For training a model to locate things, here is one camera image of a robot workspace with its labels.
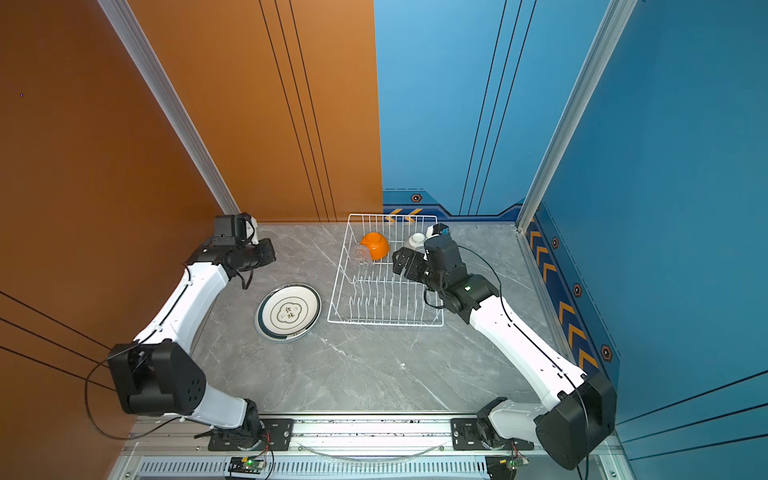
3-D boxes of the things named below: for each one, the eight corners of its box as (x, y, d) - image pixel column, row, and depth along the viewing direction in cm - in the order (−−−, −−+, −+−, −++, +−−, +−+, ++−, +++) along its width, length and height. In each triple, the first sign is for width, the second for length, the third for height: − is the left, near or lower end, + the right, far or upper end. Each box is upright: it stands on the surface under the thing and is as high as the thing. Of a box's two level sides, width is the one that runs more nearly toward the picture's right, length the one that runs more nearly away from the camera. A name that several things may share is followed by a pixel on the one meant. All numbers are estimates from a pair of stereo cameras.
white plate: (252, 342, 91) (247, 337, 88) (269, 288, 103) (265, 282, 100) (315, 342, 91) (313, 337, 88) (325, 288, 103) (323, 282, 100)
